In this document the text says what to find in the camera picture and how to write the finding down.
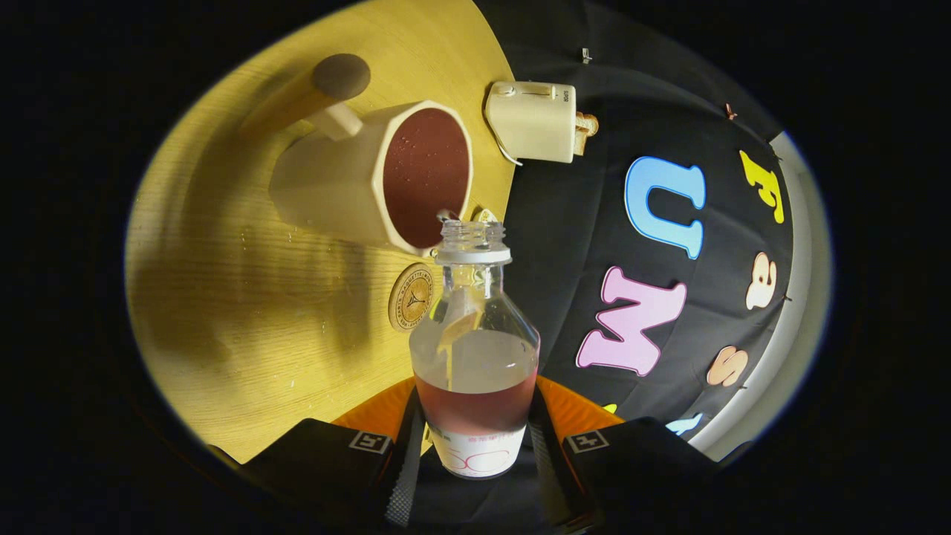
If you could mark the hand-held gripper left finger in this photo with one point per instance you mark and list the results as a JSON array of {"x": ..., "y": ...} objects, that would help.
[{"x": 405, "y": 479}]

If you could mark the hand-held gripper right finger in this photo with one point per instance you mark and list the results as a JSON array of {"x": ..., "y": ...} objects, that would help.
[{"x": 551, "y": 479}]

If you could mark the clear juice bottle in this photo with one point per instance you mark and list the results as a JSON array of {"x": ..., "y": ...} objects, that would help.
[{"x": 475, "y": 357}]

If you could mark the round wooden coaster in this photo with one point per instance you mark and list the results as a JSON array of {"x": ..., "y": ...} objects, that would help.
[{"x": 411, "y": 297}]

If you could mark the wooden table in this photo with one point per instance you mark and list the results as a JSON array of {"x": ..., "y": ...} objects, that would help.
[{"x": 245, "y": 312}]

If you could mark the black backdrop cloth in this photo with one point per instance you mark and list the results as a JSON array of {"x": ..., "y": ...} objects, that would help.
[{"x": 594, "y": 223}]

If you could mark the small white rectangular dish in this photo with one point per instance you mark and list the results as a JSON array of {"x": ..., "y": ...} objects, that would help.
[{"x": 484, "y": 215}]

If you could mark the toast slice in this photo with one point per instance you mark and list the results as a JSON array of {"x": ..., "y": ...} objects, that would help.
[
  {"x": 587, "y": 122},
  {"x": 582, "y": 146}
]

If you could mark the cream toaster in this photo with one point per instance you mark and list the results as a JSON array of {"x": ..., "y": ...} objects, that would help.
[{"x": 531, "y": 122}]

